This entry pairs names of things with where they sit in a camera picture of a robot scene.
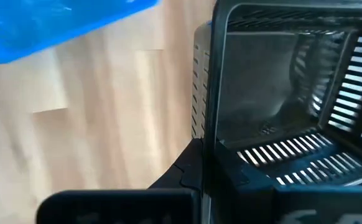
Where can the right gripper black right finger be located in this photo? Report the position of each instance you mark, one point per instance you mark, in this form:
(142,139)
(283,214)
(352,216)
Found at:
(324,205)

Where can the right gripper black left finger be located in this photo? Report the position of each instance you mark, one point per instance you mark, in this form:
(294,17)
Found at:
(122,207)

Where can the black plastic basket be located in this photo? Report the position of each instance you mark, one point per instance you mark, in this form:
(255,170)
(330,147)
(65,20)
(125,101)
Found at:
(255,77)

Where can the blue plastic basket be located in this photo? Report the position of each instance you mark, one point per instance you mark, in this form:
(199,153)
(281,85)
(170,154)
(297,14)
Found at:
(44,25)

